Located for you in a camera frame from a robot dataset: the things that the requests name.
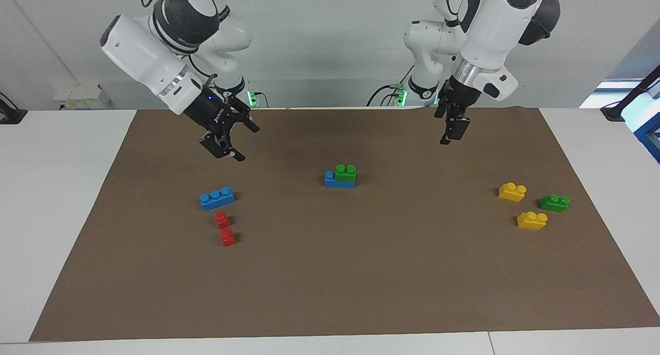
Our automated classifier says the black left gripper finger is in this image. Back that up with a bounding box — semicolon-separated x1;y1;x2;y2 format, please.
448;116;471;141
434;94;454;146

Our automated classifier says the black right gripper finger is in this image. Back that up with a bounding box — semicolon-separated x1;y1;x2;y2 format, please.
227;100;260;134
200;133;246;163

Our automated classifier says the blue three-stud block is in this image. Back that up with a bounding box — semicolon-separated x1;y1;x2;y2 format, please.
324;170;356;188
200;187;236;212

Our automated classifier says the yellow two-stud block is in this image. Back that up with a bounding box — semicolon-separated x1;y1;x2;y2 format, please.
498;182;527;203
517;211;548;230

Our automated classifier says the brown table mat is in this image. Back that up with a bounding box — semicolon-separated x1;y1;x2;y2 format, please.
29;107;660;342

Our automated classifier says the black table clamp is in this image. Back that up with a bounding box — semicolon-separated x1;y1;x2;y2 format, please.
0;92;27;124

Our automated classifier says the black left base cable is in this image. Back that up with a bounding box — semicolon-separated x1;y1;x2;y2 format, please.
367;65;416;108

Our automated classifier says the white wall socket box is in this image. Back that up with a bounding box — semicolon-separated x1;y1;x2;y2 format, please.
53;83;111;110

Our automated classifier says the blue metal frame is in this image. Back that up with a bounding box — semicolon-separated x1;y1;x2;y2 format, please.
633;120;660;164

